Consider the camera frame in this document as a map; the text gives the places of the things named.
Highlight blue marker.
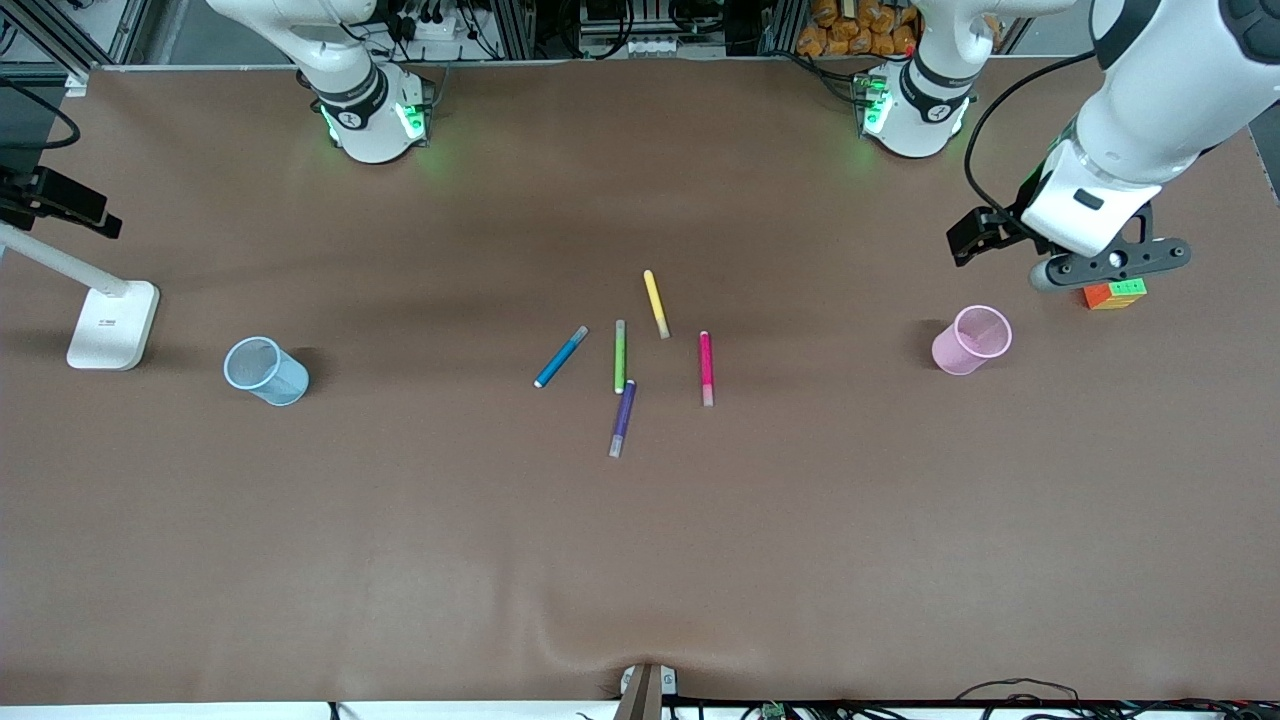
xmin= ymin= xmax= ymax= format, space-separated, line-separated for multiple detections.
xmin=533 ymin=325 xmax=590 ymax=390

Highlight purple marker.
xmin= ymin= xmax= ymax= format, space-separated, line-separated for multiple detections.
xmin=608 ymin=379 xmax=638 ymax=459

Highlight white lamp stand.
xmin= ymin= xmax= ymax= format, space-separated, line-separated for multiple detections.
xmin=0 ymin=222 xmax=161 ymax=372

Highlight white power strip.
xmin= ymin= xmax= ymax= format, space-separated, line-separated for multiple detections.
xmin=390 ymin=8 xmax=481 ymax=46

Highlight black floor cables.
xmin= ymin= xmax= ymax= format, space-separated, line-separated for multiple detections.
xmin=950 ymin=678 xmax=1280 ymax=720

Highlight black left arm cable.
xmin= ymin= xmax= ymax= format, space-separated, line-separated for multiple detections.
xmin=964 ymin=50 xmax=1101 ymax=219

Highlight aluminium frame post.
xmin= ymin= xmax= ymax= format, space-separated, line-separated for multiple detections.
xmin=0 ymin=0 xmax=136 ymax=96

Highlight pink mesh cup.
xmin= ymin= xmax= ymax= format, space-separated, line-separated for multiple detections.
xmin=931 ymin=305 xmax=1014 ymax=377

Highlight colourful puzzle cube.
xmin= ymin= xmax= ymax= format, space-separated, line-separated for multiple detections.
xmin=1083 ymin=278 xmax=1148 ymax=311

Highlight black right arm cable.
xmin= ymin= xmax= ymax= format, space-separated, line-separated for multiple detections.
xmin=0 ymin=76 xmax=79 ymax=151

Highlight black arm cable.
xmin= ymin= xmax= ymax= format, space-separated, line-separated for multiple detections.
xmin=964 ymin=50 xmax=1101 ymax=219
xmin=0 ymin=76 xmax=79 ymax=151

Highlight orange snack bags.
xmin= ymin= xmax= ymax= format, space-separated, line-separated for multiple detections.
xmin=797 ymin=0 xmax=921 ymax=57

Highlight yellow marker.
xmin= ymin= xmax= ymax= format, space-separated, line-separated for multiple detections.
xmin=643 ymin=269 xmax=672 ymax=340

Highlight blue mesh cup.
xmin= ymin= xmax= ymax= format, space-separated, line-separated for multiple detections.
xmin=223 ymin=336 xmax=311 ymax=407

